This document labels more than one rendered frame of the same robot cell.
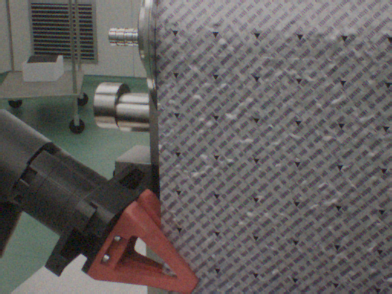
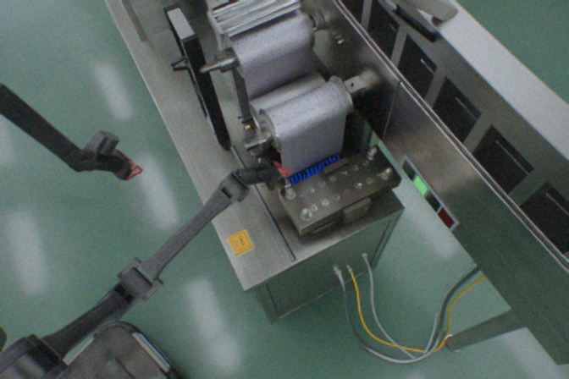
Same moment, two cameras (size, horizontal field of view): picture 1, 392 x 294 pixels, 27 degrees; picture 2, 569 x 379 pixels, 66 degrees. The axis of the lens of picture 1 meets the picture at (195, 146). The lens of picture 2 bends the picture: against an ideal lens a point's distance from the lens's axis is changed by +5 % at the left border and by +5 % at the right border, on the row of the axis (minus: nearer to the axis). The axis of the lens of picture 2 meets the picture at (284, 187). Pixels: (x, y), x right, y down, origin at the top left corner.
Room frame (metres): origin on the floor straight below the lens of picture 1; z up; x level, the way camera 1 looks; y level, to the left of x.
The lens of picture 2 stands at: (0.03, 0.47, 2.34)
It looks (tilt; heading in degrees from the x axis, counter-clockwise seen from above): 63 degrees down; 320
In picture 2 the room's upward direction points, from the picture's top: 7 degrees counter-clockwise
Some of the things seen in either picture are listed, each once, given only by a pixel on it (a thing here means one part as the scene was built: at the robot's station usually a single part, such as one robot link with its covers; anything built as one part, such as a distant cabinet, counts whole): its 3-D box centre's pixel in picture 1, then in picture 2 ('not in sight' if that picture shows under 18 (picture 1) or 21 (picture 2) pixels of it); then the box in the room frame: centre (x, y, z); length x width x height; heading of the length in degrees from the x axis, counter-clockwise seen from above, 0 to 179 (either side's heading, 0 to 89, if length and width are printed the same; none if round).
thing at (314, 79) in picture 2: not in sight; (289, 102); (0.70, -0.15, 1.17); 0.26 x 0.12 x 0.12; 71
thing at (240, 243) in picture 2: not in sight; (240, 242); (0.55, 0.28, 0.91); 0.07 x 0.07 x 0.02; 71
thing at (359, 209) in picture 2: not in sight; (356, 211); (0.31, -0.07, 0.96); 0.10 x 0.03 x 0.11; 71
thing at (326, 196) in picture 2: not in sight; (339, 189); (0.41, -0.09, 1.00); 0.40 x 0.16 x 0.06; 71
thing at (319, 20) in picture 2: not in sight; (313, 23); (0.77, -0.35, 1.33); 0.07 x 0.07 x 0.07; 71
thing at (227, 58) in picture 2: not in sight; (226, 60); (0.87, -0.05, 1.33); 0.06 x 0.06 x 0.06; 71
